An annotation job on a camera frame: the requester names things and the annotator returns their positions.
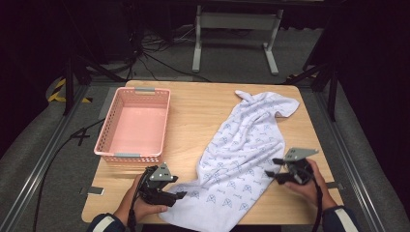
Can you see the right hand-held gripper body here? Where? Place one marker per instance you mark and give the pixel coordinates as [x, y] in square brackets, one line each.
[298, 172]

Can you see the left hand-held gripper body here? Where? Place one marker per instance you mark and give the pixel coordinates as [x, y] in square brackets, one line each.
[161, 174]

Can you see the white towel with blue print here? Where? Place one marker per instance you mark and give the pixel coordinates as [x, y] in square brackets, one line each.
[241, 151]

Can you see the pink plastic basket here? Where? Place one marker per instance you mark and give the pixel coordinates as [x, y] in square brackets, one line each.
[135, 129]

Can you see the person's right hand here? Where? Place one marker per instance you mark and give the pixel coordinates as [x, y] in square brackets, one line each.
[317, 193]

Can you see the person's left hand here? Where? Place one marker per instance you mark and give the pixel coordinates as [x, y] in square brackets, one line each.
[132, 209]

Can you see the grey tape piece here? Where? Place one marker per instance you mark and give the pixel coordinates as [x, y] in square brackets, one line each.
[93, 190]

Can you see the black metal stand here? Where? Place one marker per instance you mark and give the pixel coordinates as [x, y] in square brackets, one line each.
[68, 83]
[332, 93]

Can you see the yellow black floor tape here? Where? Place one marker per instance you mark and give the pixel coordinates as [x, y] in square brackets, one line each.
[56, 95]

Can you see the aluminium floor rail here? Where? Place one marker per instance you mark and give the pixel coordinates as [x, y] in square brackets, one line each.
[35, 170]
[351, 161]

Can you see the grey metal table frame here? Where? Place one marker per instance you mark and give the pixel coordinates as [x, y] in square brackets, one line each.
[237, 21]

